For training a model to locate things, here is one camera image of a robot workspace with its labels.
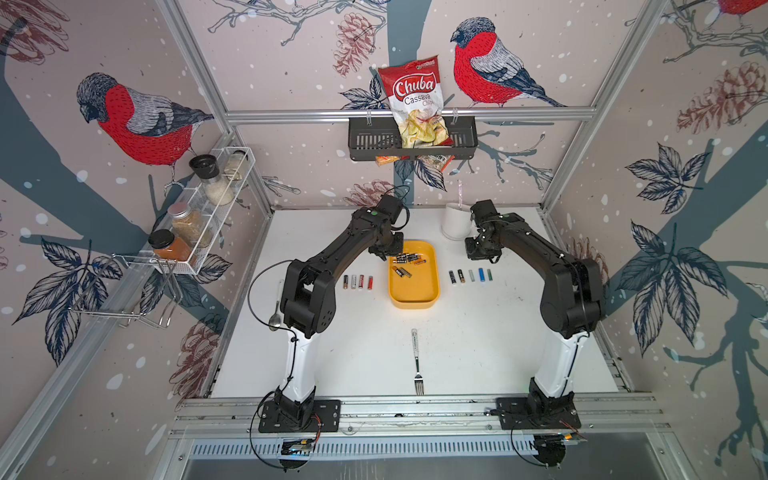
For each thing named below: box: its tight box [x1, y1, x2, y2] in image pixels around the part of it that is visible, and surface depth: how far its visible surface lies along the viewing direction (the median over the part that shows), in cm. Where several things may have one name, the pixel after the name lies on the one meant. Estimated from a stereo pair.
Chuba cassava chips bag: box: [378, 55, 454, 148], surface depth 86 cm
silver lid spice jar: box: [168, 202, 211, 249], surface depth 67 cm
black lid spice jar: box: [189, 154, 234, 206], surface depth 76 cm
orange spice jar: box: [148, 229, 192, 262], surface depth 62 cm
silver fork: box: [411, 328, 424, 395], surface depth 81 cm
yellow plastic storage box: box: [388, 240, 441, 310], surface depth 100 cm
